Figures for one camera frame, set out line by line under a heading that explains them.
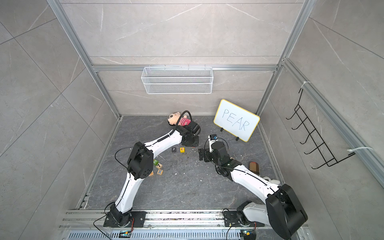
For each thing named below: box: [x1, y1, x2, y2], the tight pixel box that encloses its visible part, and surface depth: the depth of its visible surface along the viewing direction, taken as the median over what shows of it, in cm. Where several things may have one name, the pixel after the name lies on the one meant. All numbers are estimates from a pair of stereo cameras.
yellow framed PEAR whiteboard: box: [213, 99, 260, 142], surface depth 103 cm
